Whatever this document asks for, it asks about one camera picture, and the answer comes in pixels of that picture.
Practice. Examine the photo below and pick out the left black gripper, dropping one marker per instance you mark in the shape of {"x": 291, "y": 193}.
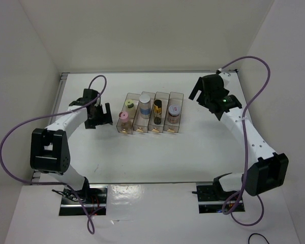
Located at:
{"x": 104, "y": 118}

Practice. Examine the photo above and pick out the yellow cap spice bottle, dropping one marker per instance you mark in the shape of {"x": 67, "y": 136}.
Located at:
{"x": 130, "y": 108}

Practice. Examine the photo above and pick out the red label spice jar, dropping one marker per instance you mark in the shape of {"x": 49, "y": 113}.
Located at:
{"x": 174, "y": 112}

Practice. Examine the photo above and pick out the black gold pepper grinder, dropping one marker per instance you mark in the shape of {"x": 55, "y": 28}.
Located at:
{"x": 157, "y": 111}

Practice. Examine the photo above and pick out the pink cap spice bottle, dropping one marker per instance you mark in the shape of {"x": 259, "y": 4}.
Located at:
{"x": 125, "y": 122}

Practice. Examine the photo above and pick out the white blue cylindrical shaker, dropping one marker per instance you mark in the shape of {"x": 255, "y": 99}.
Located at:
{"x": 145, "y": 106}

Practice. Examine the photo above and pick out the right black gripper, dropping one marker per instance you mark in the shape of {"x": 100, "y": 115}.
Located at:
{"x": 199, "y": 86}

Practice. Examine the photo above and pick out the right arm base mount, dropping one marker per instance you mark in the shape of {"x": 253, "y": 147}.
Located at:
{"x": 210, "y": 199}

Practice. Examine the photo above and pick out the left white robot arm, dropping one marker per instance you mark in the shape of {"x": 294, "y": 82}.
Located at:
{"x": 49, "y": 152}

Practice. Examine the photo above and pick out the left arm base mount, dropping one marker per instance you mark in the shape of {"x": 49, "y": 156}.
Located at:
{"x": 94, "y": 205}

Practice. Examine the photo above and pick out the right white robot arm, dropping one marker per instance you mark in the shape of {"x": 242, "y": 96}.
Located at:
{"x": 266, "y": 168}

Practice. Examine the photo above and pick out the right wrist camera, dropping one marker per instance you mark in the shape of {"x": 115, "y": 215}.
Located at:
{"x": 226, "y": 77}

